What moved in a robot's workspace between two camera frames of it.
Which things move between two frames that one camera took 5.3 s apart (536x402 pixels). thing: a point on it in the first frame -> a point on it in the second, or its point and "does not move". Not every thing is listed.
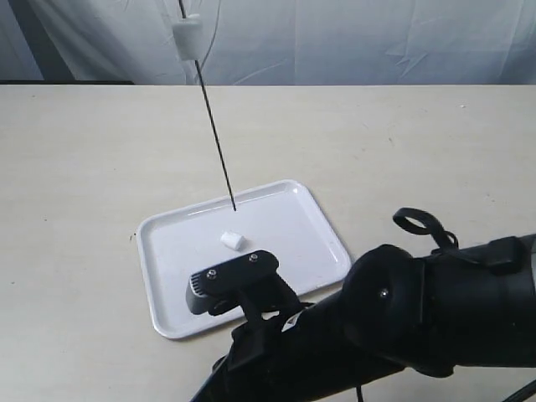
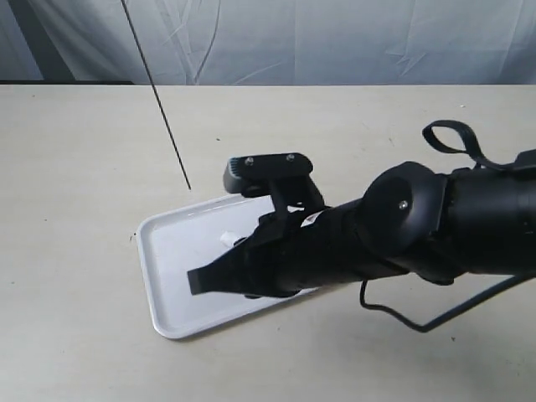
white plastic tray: (279, 218) does not move
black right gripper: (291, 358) -> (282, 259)
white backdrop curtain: (273, 42) does not move
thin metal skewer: (212, 118) -> (129, 20)
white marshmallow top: (233, 240) does not move
